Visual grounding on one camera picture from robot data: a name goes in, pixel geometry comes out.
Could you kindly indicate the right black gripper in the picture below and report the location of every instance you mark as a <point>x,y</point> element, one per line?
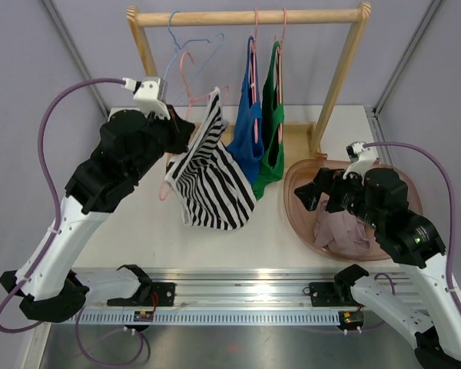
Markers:
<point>329,181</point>

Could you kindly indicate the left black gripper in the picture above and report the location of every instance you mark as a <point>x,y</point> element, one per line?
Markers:
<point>180,131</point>

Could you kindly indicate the pink hanger of striped top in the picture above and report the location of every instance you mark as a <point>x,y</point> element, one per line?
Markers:
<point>192,100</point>

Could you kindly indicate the mauve pink tank top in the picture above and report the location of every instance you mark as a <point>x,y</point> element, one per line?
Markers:
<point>341,233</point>

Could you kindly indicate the black white striped tank top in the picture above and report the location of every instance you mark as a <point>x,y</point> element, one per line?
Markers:
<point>213,190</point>

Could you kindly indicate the light blue wire hanger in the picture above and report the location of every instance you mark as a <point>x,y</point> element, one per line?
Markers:
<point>218,39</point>

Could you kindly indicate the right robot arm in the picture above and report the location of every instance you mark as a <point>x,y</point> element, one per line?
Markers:
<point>379,199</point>

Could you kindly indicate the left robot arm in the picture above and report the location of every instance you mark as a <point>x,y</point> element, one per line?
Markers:
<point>130,144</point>

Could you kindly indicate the blue tank top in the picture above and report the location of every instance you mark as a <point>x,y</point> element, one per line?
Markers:
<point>242,147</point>

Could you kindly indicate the green tank top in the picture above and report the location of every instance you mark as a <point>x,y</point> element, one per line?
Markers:
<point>272,163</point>

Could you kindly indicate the pink hanger of blue top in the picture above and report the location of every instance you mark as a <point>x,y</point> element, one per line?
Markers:
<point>253,79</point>

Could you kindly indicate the pink hanger of green top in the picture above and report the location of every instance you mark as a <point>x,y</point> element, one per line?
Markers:
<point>278,66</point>

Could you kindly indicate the translucent pink plastic basin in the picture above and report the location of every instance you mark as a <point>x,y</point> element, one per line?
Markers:
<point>303,222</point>

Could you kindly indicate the wooden clothes rack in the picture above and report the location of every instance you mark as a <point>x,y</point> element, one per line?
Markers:
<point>302,137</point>

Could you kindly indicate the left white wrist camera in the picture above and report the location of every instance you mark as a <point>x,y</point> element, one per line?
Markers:
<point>149,95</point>

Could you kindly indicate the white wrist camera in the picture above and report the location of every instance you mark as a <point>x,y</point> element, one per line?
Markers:
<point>149,95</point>
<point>362,158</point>

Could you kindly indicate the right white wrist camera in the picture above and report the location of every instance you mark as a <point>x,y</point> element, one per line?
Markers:
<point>362,158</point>

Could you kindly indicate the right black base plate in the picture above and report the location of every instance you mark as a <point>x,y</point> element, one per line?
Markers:
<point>323,294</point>

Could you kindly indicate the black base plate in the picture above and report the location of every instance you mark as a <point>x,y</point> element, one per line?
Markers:
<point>160,293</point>
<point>323,294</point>

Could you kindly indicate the white slotted cable duct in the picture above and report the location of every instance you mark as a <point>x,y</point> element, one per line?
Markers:
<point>209,318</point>

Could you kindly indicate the aluminium mounting rail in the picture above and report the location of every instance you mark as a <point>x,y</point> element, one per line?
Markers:
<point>242,288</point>

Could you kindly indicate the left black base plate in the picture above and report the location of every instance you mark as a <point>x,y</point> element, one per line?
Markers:
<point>160,293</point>

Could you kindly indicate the left aluminium frame post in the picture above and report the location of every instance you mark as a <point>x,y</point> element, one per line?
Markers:
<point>73,52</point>

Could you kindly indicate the aluminium frame post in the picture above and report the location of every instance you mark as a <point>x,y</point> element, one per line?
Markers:
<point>416,39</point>
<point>73,52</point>

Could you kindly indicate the right aluminium frame post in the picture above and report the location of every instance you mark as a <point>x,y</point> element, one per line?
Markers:
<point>416,39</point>

